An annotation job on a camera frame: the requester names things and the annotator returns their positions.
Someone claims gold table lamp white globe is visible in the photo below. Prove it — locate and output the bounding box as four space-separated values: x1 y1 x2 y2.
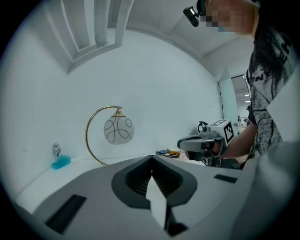
84 105 135 167

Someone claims person's right forearm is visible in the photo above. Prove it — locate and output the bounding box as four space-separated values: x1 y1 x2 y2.
224 121 259 160

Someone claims black head-worn camera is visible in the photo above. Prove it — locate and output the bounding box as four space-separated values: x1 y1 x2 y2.
183 6 203 28

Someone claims person's right hand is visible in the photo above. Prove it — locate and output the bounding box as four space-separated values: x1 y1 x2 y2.
211 142 223 156

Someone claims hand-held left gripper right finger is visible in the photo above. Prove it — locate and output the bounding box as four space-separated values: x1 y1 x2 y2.
151 154 258 240

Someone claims person's black white patterned shirt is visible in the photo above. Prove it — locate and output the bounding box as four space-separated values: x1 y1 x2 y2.
245 22 296 159

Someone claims white ceiling pipe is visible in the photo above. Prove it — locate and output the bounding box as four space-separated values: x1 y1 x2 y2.
93 0 109 47

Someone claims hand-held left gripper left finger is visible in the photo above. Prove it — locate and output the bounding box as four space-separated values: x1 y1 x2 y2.
31 154 166 240

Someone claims blue sponge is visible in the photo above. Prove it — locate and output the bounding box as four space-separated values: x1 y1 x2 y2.
51 154 72 171

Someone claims glass door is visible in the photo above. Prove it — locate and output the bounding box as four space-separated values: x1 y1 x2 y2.
217 66 252 128

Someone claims person's head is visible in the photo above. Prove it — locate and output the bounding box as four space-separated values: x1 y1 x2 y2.
196 0 261 36

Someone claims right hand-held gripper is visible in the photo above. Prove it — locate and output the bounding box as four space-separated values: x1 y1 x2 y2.
177 119 236 168

